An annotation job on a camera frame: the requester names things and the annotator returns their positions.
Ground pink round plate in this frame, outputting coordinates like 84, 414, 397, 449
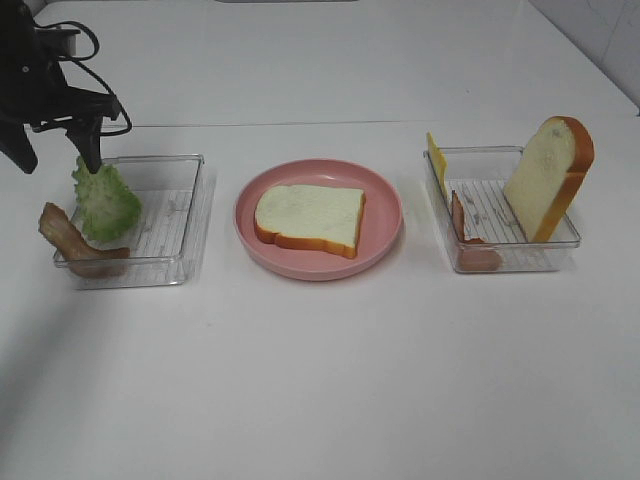
234, 159, 403, 281

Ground right clear plastic tray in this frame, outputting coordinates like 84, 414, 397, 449
423, 145, 581, 274

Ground brown bacon strip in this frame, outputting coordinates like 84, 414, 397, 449
451, 190, 502, 273
38, 202, 130, 279

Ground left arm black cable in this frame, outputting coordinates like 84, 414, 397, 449
30, 20, 134, 136

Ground white bread slice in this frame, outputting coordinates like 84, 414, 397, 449
504, 116, 595, 243
254, 184, 366, 259

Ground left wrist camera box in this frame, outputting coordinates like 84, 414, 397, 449
32, 27, 81, 59

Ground clear plastic tray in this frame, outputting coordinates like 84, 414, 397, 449
53, 154, 216, 290
423, 145, 581, 274

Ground green lettuce leaf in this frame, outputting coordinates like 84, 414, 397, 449
71, 157, 142, 243

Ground left clear plastic tray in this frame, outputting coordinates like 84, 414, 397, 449
53, 154, 216, 290

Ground yellow cheese slice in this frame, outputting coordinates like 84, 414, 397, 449
426, 132, 450, 202

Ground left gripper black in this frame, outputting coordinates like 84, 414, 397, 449
0, 1, 121, 174

